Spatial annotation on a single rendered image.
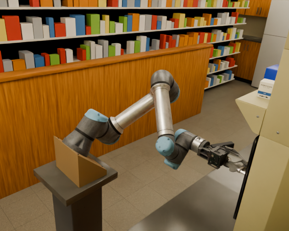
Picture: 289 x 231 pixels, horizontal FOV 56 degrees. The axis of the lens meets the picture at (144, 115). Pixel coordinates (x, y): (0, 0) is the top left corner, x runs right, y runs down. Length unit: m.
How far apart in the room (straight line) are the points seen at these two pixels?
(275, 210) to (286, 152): 0.25
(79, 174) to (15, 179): 1.57
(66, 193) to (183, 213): 0.56
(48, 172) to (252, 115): 1.05
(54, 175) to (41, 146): 1.32
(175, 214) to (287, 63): 0.78
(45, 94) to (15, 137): 0.46
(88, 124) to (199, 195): 0.66
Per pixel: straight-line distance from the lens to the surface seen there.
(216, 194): 1.46
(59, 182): 1.47
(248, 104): 1.01
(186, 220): 1.28
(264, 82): 1.07
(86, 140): 1.40
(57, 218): 1.75
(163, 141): 1.16
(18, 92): 2.52
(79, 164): 1.34
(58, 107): 2.72
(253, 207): 1.17
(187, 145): 1.29
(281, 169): 1.04
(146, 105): 1.46
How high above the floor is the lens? 1.85
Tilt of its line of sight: 25 degrees down
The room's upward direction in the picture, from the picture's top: 4 degrees clockwise
